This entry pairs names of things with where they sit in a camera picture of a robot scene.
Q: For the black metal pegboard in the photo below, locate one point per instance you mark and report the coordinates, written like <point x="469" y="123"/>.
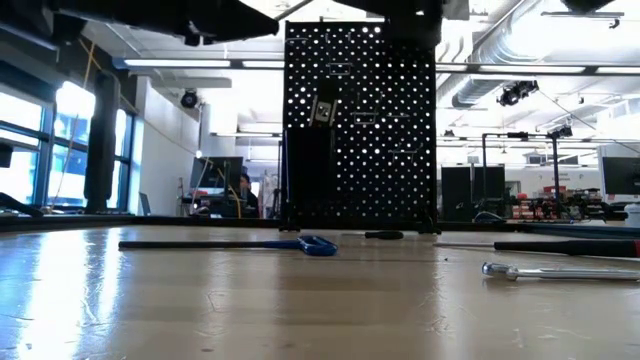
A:
<point x="360" y="219"/>

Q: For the black pipe stand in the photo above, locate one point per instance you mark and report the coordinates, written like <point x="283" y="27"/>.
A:
<point x="555" y="175"/>

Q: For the black slanted strut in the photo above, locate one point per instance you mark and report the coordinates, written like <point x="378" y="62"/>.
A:
<point x="15" y="204"/>

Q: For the black aluminium rig frame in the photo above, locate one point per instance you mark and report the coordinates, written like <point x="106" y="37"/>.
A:
<point x="150" y="220"/>

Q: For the silver double prong hook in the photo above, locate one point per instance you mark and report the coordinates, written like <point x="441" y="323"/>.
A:
<point x="402" y="151"/>

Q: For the dark blue bar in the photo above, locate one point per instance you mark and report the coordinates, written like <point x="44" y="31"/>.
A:
<point x="590" y="231"/>

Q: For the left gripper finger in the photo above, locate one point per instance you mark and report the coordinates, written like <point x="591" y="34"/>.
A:
<point x="235" y="22"/>

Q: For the straight silver peg hook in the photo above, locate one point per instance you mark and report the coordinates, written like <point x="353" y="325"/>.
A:
<point x="398" y="116"/>

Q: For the short black screwdriver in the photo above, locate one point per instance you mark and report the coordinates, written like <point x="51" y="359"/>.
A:
<point x="384" y="234"/>

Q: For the white plastic container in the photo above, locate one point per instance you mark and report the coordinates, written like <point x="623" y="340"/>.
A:
<point x="633" y="216"/>

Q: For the tall black box holder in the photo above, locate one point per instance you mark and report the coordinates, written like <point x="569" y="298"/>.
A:
<point x="310" y="165"/>

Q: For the person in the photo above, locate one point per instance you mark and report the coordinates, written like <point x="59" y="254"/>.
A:
<point x="249" y="200"/>

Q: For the large black panel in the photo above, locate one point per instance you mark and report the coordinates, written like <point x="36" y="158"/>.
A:
<point x="470" y="192"/>

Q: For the black upright pillar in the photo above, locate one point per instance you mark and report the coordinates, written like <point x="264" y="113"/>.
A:
<point x="102" y="150"/>

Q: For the black ceiling track fixture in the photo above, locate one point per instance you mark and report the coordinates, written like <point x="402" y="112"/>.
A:
<point x="585" y="13"/>

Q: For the large blue-framed window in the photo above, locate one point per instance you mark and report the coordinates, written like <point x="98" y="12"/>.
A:
<point x="25" y="175"/>

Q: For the silver rectangular bracket hook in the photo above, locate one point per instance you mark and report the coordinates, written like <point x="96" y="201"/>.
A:
<point x="340" y="63"/>
<point x="365" y="114"/>

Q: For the small silver combination wrench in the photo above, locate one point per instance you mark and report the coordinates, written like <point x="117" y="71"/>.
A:
<point x="575" y="273"/>

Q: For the black computer monitor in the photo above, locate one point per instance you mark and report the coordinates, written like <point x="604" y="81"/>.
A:
<point x="215" y="172"/>
<point x="622" y="175"/>

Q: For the short ceiling light strip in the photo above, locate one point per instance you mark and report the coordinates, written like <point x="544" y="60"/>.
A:
<point x="262" y="64"/>

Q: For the small black camera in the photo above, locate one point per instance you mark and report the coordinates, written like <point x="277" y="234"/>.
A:
<point x="560" y="132"/>

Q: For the silver ventilation duct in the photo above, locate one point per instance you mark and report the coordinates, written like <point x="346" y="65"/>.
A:
<point x="472" y="92"/>

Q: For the red storage boxes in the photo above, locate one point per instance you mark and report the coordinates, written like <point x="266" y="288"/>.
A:
<point x="525" y="207"/>

